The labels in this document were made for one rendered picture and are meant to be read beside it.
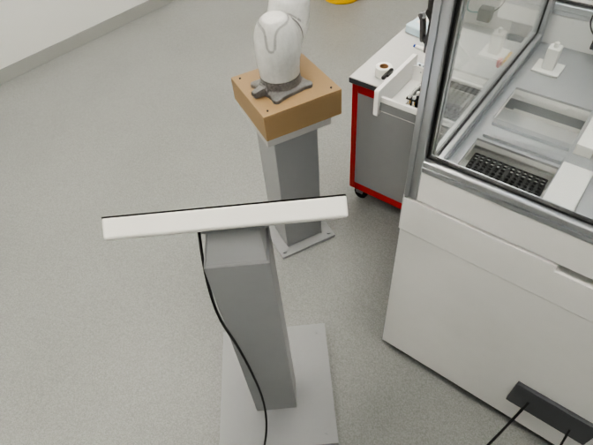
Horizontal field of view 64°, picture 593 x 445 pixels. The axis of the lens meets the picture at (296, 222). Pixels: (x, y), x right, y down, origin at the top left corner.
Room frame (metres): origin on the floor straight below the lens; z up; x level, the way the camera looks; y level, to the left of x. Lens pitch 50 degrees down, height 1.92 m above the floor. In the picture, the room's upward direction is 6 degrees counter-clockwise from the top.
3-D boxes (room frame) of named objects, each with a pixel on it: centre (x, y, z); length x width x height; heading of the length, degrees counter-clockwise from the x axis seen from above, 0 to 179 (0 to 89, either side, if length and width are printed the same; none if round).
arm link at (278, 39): (1.61, 0.00, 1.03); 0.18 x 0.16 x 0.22; 165
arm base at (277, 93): (1.59, 0.02, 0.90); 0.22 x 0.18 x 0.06; 123
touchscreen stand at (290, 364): (0.76, 0.15, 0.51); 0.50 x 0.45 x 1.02; 179
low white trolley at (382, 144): (1.82, -0.71, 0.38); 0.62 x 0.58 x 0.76; 138
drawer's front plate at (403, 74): (1.52, -0.42, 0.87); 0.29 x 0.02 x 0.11; 138
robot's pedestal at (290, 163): (1.60, 0.00, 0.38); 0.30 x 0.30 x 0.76; 23
